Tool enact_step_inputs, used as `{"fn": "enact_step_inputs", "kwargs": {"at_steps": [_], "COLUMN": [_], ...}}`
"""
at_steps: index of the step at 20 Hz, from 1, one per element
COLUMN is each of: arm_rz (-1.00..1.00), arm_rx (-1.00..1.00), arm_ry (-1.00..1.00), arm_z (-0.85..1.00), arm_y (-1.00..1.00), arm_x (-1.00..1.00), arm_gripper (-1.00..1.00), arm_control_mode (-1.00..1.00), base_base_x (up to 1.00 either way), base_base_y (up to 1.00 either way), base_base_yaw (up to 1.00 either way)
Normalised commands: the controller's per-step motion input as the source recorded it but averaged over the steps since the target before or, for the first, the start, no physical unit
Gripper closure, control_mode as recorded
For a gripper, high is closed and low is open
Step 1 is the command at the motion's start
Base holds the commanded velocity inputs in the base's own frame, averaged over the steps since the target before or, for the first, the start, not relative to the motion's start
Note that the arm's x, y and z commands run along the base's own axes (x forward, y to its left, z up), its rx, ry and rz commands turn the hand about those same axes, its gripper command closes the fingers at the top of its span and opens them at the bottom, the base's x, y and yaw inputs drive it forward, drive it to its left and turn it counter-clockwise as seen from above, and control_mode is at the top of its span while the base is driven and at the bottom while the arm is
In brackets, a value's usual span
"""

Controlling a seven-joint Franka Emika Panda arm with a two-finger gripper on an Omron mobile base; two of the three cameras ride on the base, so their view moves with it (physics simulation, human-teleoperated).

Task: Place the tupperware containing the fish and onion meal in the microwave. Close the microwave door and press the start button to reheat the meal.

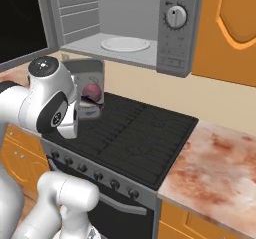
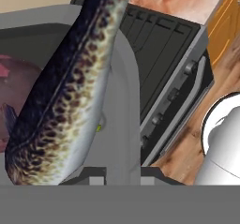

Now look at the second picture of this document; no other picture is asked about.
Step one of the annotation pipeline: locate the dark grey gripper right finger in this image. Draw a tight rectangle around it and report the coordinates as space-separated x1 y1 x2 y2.
140 166 186 187

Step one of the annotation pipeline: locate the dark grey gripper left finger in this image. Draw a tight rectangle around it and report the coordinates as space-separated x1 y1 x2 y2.
60 166 108 187

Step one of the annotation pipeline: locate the spotted dark fish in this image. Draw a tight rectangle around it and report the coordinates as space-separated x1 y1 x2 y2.
4 0 136 187

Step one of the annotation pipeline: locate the black oven door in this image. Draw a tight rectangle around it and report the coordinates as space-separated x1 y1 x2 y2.
149 49 216 168

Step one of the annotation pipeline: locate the dark grey stove knob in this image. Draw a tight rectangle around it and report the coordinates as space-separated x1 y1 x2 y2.
151 112 164 127
183 60 198 76
166 87 180 102
140 134 149 149

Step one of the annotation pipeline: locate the white round object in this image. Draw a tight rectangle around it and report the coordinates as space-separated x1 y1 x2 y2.
194 91 240 186

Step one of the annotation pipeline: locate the black and grey stove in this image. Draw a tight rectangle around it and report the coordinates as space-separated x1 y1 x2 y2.
70 0 216 168

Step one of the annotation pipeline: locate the orange wooden cupboard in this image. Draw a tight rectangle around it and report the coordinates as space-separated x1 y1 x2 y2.
205 0 240 69

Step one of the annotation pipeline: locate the grey oven door handle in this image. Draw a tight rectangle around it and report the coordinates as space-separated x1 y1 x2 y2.
160 54 208 156

